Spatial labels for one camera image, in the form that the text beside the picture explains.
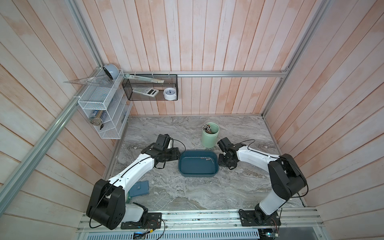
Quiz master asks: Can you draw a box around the teal plastic storage tray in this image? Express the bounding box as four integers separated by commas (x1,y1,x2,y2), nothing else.
178,150,219,178

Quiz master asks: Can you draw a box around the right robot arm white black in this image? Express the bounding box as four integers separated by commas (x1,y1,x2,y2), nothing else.
218,138,308,222

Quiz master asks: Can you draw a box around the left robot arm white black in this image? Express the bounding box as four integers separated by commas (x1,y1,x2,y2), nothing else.
86,145,181,230

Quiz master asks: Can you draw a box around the mint green pencil cup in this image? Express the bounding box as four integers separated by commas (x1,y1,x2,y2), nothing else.
201,123,220,148

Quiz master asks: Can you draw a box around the pencils bundle in cup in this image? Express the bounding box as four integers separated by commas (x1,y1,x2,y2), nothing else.
203,124,213,134

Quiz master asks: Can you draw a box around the white tape roll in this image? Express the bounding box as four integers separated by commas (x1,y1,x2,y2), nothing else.
163,88,178,101

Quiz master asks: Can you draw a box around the white calculator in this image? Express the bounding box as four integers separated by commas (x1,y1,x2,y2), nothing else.
133,88,159,98

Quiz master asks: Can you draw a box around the rolled silver brush bundle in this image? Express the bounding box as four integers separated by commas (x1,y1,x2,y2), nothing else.
89,110,106,126

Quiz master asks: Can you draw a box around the clear green ruler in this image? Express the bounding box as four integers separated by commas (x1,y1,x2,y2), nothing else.
124,74,164,84

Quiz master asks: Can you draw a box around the clear triangle ruler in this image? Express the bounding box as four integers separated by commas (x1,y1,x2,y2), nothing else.
65,76,114,87

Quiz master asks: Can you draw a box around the light blue round speaker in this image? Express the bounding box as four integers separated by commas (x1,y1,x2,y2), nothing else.
103,64,120,80

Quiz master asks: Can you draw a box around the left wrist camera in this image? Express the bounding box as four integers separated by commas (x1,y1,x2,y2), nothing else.
154,134,172,151

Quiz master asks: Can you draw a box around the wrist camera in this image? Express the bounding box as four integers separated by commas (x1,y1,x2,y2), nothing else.
154,134,172,151
218,137,234,153

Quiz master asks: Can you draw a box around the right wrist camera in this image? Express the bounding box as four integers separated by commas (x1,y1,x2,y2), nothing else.
218,137,234,153

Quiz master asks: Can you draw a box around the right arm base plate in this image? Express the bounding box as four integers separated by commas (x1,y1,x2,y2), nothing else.
238,209,281,227

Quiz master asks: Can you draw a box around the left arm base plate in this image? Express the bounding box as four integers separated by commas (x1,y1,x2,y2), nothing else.
121,212,162,230

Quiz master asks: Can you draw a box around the black wire mesh basket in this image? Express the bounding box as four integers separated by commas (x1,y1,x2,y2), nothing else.
122,75,179,101

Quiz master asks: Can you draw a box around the white wire mesh shelf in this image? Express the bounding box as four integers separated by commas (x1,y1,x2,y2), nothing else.
78,69,133,140

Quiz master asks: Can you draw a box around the horizontal aluminium wall rail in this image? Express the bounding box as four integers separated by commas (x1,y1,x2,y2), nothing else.
124,71,287,78

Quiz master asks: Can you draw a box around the aluminium front rail frame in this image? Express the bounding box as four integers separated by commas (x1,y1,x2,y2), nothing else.
74,208,330,240

